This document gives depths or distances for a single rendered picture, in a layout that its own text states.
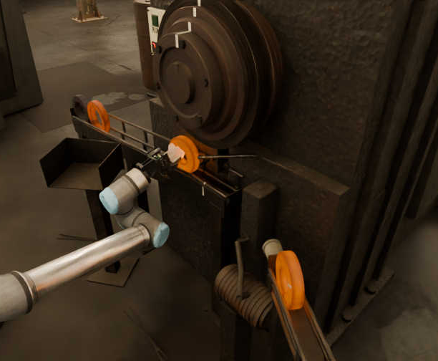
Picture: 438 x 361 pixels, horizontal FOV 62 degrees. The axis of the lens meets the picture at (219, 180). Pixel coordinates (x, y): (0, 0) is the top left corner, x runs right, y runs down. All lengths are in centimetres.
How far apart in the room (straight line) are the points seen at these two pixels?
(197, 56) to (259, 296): 75
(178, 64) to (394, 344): 148
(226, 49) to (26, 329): 152
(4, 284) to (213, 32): 83
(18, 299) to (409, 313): 165
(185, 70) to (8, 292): 73
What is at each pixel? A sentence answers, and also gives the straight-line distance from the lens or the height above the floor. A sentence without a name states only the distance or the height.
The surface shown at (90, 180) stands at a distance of 167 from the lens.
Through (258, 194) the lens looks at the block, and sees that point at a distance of 117.
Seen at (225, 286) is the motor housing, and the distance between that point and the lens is 128.
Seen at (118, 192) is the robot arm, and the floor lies 73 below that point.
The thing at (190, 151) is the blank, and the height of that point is 79.
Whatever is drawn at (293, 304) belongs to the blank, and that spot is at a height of 70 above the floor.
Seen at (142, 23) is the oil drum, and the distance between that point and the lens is 411.
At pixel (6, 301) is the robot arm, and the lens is 106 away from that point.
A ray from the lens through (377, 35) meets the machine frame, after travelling 98.
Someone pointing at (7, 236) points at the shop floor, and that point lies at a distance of 251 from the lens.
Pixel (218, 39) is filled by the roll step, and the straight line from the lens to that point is 105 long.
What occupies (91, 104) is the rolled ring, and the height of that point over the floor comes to 73.
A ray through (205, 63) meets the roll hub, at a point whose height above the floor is 120.
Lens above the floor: 150
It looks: 35 degrees down
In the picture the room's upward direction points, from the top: straight up
